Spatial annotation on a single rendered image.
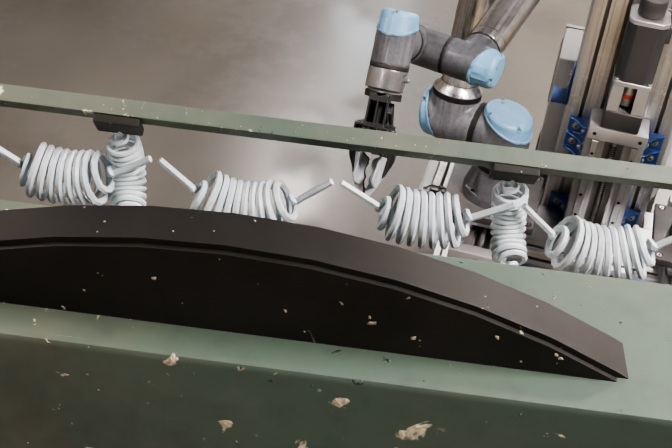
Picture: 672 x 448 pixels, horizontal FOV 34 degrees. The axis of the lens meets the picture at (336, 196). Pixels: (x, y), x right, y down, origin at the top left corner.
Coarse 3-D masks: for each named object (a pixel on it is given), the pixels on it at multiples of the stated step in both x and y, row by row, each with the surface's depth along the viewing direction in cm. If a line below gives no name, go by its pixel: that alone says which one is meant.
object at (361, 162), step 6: (360, 156) 208; (366, 156) 209; (354, 162) 210; (360, 162) 209; (366, 162) 209; (354, 168) 210; (360, 168) 209; (354, 174) 206; (360, 174) 210; (354, 180) 206; (360, 180) 210; (360, 186) 210
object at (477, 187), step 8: (472, 168) 259; (480, 168) 255; (472, 176) 258; (480, 176) 255; (488, 176) 254; (464, 184) 260; (472, 184) 258; (480, 184) 256; (488, 184) 254; (464, 192) 260; (472, 192) 257; (480, 192) 256; (488, 192) 255; (472, 200) 258; (480, 200) 256; (488, 200) 255; (488, 208) 256
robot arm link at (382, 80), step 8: (368, 72) 204; (376, 72) 202; (384, 72) 202; (392, 72) 202; (400, 72) 202; (368, 80) 204; (376, 80) 202; (384, 80) 202; (392, 80) 202; (400, 80) 203; (408, 80) 204; (368, 88) 205; (376, 88) 203; (384, 88) 202; (392, 88) 202; (400, 88) 203
